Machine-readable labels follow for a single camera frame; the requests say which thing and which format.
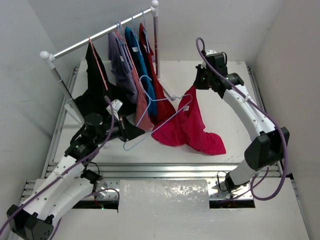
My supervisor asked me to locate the magenta t-shirt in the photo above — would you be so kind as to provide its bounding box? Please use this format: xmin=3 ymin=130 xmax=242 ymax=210
xmin=151 ymin=86 xmax=227 ymax=156

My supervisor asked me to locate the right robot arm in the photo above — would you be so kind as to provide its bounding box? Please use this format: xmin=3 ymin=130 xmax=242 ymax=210
xmin=194 ymin=50 xmax=284 ymax=193

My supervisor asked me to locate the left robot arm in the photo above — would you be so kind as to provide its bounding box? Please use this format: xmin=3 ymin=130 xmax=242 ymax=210
xmin=6 ymin=113 xmax=145 ymax=240

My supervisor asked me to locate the salmon pink t-shirt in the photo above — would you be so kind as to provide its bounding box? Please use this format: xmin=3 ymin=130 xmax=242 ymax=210
xmin=115 ymin=30 xmax=153 ymax=131

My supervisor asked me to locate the dark red t-shirt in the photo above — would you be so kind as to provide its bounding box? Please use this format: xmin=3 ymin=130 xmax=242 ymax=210
xmin=138 ymin=23 xmax=176 ymax=125

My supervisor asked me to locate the black t-shirt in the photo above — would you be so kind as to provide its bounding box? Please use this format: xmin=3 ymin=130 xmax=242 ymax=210
xmin=73 ymin=42 xmax=138 ymax=121

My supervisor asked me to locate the purple t-shirt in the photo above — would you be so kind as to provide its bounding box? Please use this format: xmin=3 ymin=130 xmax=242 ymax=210
xmin=108 ymin=31 xmax=138 ymax=104

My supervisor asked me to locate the blue hanger in red shirt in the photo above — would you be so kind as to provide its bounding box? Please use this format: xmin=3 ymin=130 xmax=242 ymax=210
xmin=141 ymin=10 xmax=151 ymax=53

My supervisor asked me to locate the blue hanger in purple shirt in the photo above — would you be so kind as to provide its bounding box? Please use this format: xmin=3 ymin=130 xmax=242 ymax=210
xmin=115 ymin=21 xmax=133 ymax=73

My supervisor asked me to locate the teal t-shirt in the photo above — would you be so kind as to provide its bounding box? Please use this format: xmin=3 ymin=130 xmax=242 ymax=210
xmin=124 ymin=26 xmax=158 ymax=117

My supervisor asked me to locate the blue hanger in teal shirt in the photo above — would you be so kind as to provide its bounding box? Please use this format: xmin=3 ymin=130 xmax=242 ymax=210
xmin=131 ymin=15 xmax=142 ymax=56

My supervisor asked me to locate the silver clothes rack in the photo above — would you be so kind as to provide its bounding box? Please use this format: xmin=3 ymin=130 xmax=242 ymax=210
xmin=39 ymin=0 xmax=174 ymax=124

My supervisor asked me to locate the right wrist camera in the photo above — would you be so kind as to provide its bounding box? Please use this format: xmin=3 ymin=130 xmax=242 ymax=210
xmin=201 ymin=49 xmax=217 ymax=69

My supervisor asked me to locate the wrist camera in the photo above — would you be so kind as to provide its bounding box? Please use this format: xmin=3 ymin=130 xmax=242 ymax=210
xmin=106 ymin=99 xmax=123 ymax=120
xmin=201 ymin=49 xmax=217 ymax=69

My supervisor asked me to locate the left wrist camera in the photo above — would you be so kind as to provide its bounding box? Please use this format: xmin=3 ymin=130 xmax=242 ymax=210
xmin=106 ymin=99 xmax=123 ymax=120

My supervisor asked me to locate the aluminium rail frame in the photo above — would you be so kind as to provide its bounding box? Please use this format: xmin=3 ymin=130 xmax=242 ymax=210
xmin=7 ymin=59 xmax=301 ymax=240

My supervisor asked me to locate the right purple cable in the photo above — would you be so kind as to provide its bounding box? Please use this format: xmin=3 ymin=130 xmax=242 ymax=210
xmin=195 ymin=37 xmax=290 ymax=202

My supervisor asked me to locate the purple cable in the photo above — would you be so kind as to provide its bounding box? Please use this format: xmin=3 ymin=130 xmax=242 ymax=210
xmin=0 ymin=95 xmax=121 ymax=240
xmin=195 ymin=37 xmax=290 ymax=202

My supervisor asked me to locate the pink wire hanger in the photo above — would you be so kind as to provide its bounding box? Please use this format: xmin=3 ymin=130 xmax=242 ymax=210
xmin=88 ymin=35 xmax=108 ymax=91

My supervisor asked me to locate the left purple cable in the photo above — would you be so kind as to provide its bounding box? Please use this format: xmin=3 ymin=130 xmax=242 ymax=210
xmin=0 ymin=95 xmax=121 ymax=240

